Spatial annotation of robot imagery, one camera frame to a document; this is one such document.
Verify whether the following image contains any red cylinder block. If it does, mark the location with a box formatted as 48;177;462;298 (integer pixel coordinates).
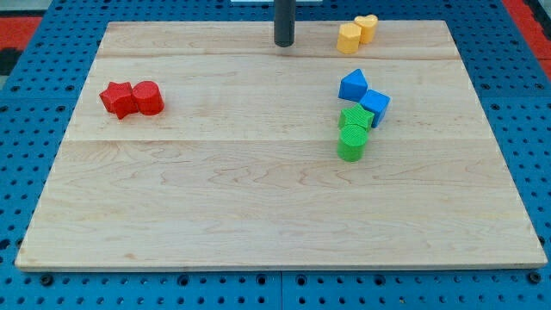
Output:
132;81;164;115

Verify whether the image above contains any green cylinder block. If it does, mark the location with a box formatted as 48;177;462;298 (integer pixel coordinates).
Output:
337;125;368;162

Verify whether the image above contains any yellow hexagon block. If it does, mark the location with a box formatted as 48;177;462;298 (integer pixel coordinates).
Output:
336;22;362;54

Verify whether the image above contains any green star block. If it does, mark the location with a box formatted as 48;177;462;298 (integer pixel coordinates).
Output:
337;103;375;132

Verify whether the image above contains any blue triangle block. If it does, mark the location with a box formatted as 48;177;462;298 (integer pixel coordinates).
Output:
338;69;368;102

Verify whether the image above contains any yellow heart block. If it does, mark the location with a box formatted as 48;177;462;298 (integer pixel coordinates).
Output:
354;15;379;44

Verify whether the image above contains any light wooden board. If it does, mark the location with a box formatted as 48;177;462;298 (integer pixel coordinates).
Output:
15;21;547;272

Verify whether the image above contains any blue cube block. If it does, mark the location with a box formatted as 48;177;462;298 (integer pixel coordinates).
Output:
359;90;391;127

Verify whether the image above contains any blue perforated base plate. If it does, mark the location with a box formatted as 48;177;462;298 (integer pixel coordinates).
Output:
1;0;550;309

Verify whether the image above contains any red star block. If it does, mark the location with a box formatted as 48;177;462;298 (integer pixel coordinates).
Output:
99;82;139;120

